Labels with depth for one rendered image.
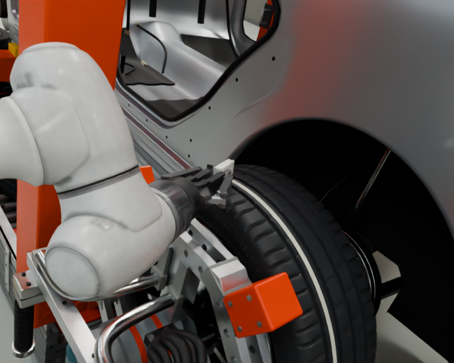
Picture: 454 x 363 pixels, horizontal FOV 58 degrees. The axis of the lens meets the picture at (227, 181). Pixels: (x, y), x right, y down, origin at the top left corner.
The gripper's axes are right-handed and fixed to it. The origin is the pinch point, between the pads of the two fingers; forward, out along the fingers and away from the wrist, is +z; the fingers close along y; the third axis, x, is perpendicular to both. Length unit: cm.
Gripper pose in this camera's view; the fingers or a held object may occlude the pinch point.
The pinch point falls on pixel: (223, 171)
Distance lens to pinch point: 79.9
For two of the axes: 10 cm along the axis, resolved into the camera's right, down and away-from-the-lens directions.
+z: 3.9, -2.9, 8.7
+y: 9.1, 2.6, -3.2
